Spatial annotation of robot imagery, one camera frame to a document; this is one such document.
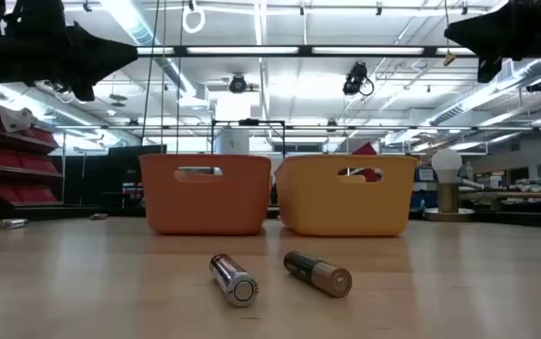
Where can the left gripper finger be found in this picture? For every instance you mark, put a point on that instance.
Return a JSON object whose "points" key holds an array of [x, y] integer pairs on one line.
{"points": [[82, 93], [96, 54]]}

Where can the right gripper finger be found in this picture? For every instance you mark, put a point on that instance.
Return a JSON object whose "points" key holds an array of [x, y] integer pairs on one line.
{"points": [[490, 69], [486, 33]]}

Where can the silver AA battery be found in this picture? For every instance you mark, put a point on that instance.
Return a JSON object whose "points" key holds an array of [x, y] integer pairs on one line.
{"points": [[232, 280], [11, 223]]}

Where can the black copper-top AA battery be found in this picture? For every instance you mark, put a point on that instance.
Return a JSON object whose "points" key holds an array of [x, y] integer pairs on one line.
{"points": [[319, 275]]}

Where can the yellow hanging tag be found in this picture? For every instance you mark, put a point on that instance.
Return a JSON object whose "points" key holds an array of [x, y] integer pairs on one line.
{"points": [[449, 59]]}

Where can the black ceiling speaker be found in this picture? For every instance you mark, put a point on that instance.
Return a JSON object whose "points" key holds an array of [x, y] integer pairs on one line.
{"points": [[537, 85]]}

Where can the black cabinet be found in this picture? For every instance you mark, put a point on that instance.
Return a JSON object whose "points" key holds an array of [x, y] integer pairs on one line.
{"points": [[124, 174]]}

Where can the red shelf rack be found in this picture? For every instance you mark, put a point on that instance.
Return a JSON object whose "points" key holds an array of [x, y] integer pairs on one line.
{"points": [[16, 157]]}

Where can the white bulb on brass base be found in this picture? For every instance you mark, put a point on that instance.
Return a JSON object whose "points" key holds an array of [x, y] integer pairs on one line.
{"points": [[446, 165]]}

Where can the wooden workbench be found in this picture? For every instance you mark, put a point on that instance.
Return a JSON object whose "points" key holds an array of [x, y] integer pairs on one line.
{"points": [[519, 194]]}

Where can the red sign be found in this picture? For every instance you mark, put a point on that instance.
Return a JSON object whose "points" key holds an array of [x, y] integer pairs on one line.
{"points": [[366, 150]]}

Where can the blue crate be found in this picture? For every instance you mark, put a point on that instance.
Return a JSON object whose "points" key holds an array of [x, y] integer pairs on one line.
{"points": [[420, 200]]}

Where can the white cylinder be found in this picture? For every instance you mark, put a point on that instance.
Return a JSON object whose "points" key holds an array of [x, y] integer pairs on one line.
{"points": [[232, 141]]}

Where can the orange plastic bin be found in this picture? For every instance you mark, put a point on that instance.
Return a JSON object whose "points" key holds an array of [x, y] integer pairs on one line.
{"points": [[204, 207]]}

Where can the black overhead beam with lights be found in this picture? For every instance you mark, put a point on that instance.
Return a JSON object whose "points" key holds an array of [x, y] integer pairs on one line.
{"points": [[305, 51]]}

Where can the yellow plastic bin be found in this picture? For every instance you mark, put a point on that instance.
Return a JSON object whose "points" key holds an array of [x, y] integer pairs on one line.
{"points": [[345, 212]]}

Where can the black aluminium rig frame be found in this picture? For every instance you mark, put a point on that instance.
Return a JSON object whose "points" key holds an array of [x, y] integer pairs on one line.
{"points": [[63, 213]]}

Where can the round black ceiling camera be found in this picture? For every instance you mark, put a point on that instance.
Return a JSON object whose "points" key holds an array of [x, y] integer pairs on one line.
{"points": [[238, 84]]}

